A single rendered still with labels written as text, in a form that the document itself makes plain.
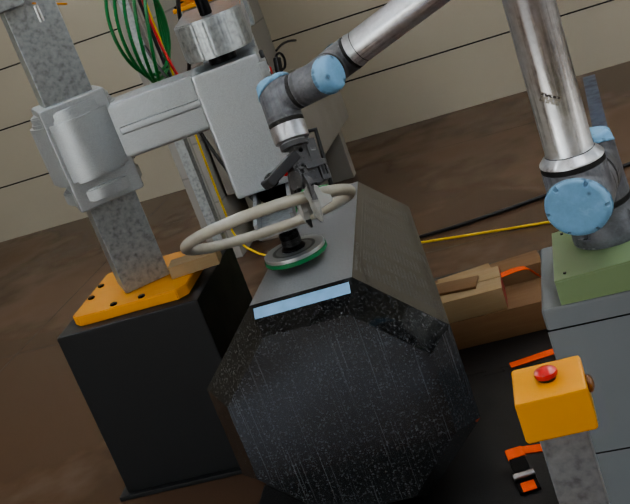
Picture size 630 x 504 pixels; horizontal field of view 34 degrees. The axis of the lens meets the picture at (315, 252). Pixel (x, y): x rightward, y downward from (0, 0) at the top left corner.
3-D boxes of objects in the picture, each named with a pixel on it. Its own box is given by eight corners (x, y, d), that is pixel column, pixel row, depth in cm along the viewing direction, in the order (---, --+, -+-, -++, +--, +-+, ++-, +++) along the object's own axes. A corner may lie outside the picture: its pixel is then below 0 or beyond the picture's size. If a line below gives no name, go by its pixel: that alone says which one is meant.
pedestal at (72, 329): (120, 502, 412) (45, 344, 389) (164, 418, 473) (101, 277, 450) (271, 467, 397) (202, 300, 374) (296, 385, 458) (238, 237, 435)
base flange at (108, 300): (73, 329, 395) (68, 318, 394) (112, 279, 440) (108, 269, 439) (187, 297, 384) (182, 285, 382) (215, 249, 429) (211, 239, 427)
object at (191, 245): (199, 261, 295) (196, 251, 295) (359, 204, 293) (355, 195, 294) (164, 250, 246) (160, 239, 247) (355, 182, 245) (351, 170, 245)
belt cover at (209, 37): (197, 47, 401) (182, 6, 396) (257, 26, 400) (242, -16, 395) (185, 83, 310) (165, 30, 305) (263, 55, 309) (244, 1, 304)
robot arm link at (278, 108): (277, 68, 246) (245, 85, 251) (294, 116, 245) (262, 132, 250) (297, 70, 254) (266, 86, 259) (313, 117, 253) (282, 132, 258)
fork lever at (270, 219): (247, 192, 359) (242, 179, 358) (299, 174, 358) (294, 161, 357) (247, 245, 293) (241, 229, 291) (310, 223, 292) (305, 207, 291)
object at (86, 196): (52, 222, 387) (7, 122, 375) (83, 194, 419) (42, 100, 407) (134, 197, 379) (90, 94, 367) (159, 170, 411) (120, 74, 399)
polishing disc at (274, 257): (258, 271, 336) (256, 267, 336) (274, 246, 355) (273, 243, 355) (317, 256, 329) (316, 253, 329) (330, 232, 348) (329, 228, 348)
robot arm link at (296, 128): (278, 122, 246) (263, 135, 254) (285, 141, 246) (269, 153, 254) (310, 115, 250) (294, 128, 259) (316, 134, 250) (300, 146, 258)
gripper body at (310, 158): (333, 179, 250) (316, 133, 251) (303, 187, 246) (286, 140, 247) (319, 187, 257) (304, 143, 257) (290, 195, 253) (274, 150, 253)
